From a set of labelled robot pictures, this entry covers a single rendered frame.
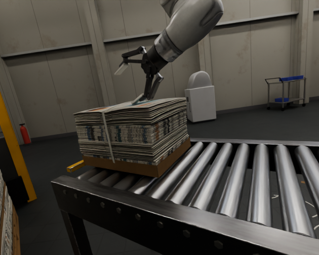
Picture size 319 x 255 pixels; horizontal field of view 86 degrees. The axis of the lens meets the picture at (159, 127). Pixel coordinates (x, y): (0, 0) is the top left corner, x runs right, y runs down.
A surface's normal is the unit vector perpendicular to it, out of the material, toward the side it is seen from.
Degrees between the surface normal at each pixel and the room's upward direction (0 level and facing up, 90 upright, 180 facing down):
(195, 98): 90
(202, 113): 90
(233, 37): 90
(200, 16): 105
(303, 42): 90
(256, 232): 0
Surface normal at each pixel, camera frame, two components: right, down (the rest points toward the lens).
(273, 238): -0.14, -0.96
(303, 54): 0.03, 0.22
